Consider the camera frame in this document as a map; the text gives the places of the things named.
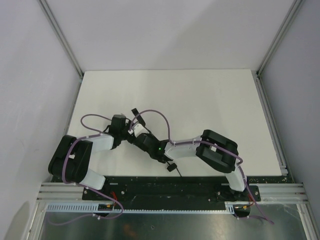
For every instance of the black folding umbrella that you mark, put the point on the black folding umbrella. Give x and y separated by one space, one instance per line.
140 136

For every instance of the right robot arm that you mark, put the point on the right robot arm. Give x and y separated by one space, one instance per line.
217 151

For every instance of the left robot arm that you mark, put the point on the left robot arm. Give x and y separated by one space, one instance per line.
71 159

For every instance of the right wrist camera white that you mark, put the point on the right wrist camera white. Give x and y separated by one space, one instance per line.
137 129

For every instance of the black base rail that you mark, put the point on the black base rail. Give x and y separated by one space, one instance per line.
175 193

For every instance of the left aluminium frame post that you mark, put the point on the left aluminium frame post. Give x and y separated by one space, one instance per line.
48 13

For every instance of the aluminium frame post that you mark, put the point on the aluminium frame post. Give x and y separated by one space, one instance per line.
48 13
280 35

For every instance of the right aluminium frame post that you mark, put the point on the right aluminium frame post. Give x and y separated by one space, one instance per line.
280 35

